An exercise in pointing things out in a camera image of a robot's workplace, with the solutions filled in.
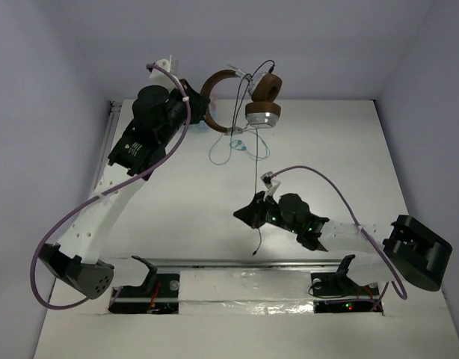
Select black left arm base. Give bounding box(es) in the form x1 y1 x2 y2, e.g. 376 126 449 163
108 256 180 315

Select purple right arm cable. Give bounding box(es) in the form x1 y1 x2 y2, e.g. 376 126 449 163
270 165 407 300

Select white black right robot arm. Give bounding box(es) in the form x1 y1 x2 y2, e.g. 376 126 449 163
233 191 452 294

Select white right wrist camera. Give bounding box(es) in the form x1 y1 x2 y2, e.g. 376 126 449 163
261 171 281 200

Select brown silver headphones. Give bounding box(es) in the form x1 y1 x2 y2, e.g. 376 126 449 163
200 68 283 129

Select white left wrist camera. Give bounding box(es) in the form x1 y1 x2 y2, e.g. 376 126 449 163
147 55 179 88

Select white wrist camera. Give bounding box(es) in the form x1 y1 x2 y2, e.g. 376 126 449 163
147 55 179 88
261 171 281 200

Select blue pink headphones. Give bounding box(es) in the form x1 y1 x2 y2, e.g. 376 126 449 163
200 93 218 132

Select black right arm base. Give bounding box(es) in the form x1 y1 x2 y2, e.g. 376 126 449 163
308 254 383 314

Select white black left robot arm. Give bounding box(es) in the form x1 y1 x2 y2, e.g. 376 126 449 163
38 80 209 299

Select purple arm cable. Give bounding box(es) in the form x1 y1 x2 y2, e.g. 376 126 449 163
31 63 190 310
270 165 407 300

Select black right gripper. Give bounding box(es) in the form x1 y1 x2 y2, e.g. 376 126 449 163
234 190 300 234

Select thin black headphone cable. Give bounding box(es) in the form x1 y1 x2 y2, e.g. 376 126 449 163
229 59 279 257

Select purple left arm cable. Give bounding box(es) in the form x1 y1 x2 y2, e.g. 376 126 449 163
31 63 190 310

